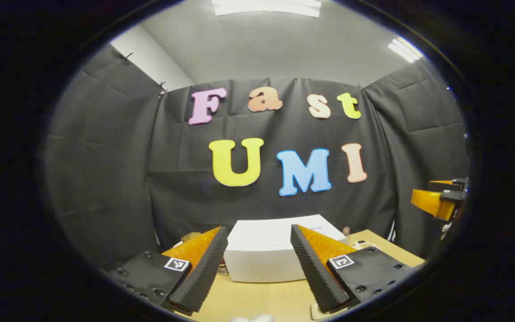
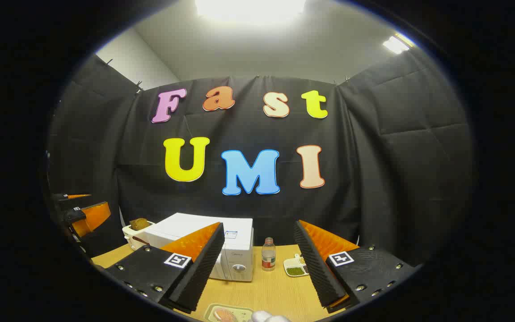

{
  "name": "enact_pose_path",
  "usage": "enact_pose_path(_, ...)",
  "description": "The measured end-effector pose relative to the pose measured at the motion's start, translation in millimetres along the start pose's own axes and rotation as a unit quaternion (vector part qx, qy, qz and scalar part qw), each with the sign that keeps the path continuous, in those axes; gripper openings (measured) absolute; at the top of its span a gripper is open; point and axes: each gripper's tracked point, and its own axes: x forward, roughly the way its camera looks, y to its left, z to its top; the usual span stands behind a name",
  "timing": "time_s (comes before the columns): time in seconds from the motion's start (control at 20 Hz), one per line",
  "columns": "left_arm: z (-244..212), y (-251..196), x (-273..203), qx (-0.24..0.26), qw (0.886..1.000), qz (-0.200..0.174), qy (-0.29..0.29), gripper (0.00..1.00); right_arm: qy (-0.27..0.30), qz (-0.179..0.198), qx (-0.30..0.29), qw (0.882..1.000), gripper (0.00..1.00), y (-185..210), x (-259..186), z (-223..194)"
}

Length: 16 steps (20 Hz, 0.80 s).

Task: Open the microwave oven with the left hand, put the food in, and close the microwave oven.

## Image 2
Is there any white microwave oven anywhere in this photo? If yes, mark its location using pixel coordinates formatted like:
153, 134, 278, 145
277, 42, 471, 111
144, 212, 254, 282

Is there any black backdrop cloth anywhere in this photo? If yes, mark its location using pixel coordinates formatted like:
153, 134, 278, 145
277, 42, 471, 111
45, 47, 477, 269

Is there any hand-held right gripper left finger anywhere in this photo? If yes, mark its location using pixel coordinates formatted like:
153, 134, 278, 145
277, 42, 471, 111
105, 222, 226, 314

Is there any pink meat slice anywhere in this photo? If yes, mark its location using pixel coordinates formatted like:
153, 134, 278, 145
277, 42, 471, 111
213, 308, 239, 322

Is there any ceiling light panel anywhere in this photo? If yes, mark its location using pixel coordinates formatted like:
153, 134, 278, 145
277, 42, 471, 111
195, 0, 307, 25
383, 33, 415, 55

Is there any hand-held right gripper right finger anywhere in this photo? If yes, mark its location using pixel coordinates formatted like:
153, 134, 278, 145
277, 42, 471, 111
293, 219, 419, 314

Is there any pale patterned square tray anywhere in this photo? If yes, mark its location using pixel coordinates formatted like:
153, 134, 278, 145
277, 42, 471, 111
204, 303, 253, 322

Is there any clear bottle with red label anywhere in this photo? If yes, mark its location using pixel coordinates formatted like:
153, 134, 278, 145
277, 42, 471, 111
261, 237, 277, 272

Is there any white divided condiment dish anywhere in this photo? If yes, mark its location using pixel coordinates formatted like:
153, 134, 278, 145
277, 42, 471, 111
283, 254, 309, 277

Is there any white toaster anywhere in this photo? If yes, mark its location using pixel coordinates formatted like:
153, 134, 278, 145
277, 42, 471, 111
122, 219, 156, 251

